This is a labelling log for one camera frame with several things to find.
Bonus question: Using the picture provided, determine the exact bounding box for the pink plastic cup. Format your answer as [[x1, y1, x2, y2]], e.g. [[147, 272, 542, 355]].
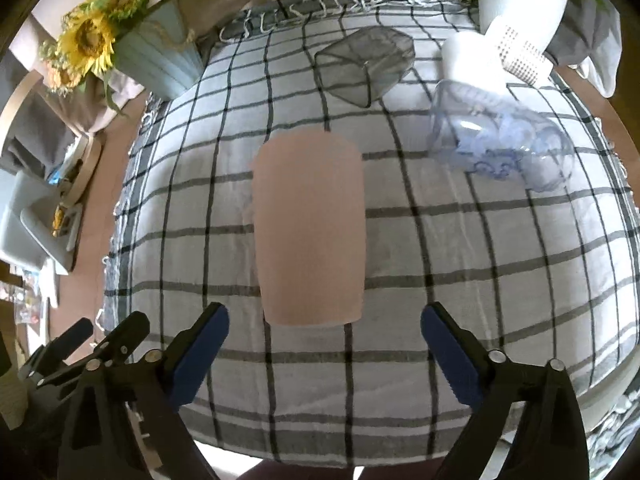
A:
[[252, 128, 367, 326]]

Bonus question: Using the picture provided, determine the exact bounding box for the clear blue patterned cup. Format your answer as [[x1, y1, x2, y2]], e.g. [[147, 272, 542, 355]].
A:
[[426, 79, 575, 192]]

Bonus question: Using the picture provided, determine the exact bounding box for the white plastic cup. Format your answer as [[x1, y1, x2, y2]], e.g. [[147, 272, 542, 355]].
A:
[[442, 30, 506, 94]]

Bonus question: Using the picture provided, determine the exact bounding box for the grey transparent square cup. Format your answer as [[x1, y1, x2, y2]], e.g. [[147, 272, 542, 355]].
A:
[[314, 26, 416, 108]]

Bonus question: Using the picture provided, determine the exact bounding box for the sunflower bouquet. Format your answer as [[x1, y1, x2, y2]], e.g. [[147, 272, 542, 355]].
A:
[[40, 0, 178, 96]]

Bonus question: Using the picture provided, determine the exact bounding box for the light blue ribbed vase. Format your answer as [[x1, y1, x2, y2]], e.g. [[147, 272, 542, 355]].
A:
[[114, 0, 204, 101]]

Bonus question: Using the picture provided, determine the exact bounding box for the white plant pot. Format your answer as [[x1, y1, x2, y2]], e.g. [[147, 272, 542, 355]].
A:
[[478, 0, 567, 51]]

